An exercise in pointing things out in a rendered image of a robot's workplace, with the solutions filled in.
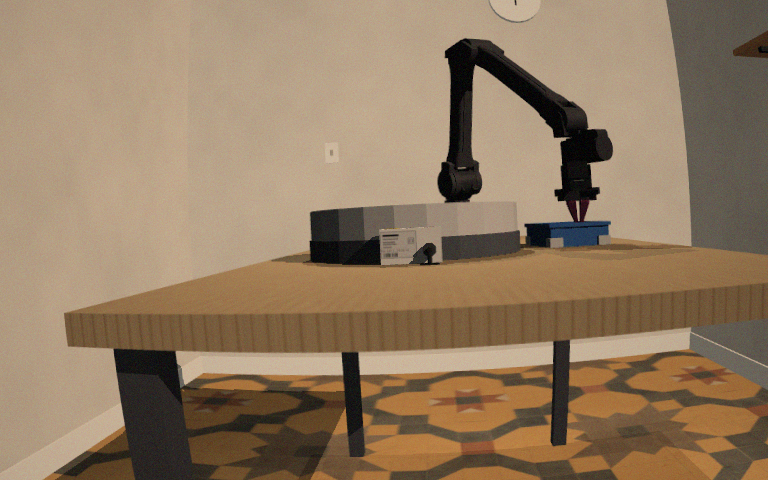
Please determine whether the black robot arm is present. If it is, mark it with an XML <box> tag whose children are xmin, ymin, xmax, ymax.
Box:
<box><xmin>437</xmin><ymin>38</ymin><xmax>613</xmax><ymax>203</ymax></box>

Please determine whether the blue crate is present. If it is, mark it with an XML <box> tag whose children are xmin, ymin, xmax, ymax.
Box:
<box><xmin>524</xmin><ymin>221</ymin><xmax>611</xmax><ymax>248</ymax></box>

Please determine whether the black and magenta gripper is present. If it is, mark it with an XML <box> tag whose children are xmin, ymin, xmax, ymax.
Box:
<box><xmin>555</xmin><ymin>187</ymin><xmax>600</xmax><ymax>223</ymax></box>

